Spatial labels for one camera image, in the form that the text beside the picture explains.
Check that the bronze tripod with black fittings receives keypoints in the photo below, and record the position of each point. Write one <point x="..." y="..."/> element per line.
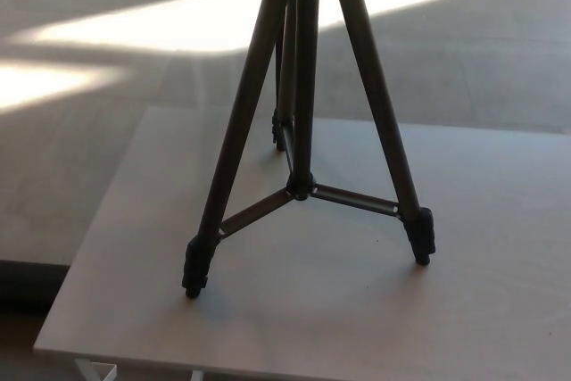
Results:
<point x="307" y="86"/>

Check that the white table frame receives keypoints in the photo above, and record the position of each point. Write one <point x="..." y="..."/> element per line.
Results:
<point x="96" y="372"/>

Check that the dark floor mat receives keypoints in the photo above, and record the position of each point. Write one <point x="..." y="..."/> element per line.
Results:
<point x="22" y="285"/>

